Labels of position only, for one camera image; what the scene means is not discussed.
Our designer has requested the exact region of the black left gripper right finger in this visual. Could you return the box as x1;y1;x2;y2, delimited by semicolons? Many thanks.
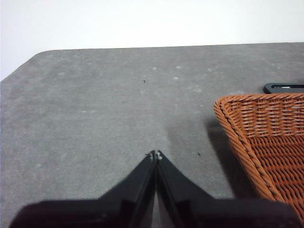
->
156;150;304;228

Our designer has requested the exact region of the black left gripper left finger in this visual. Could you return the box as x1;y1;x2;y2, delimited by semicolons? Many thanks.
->
9;151;156;228

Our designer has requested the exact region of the brown wicker basket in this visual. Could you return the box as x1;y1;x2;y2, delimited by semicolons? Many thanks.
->
213;93;304;220

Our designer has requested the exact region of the flat black tray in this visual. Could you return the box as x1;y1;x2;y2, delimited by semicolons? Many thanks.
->
263;83;304;95

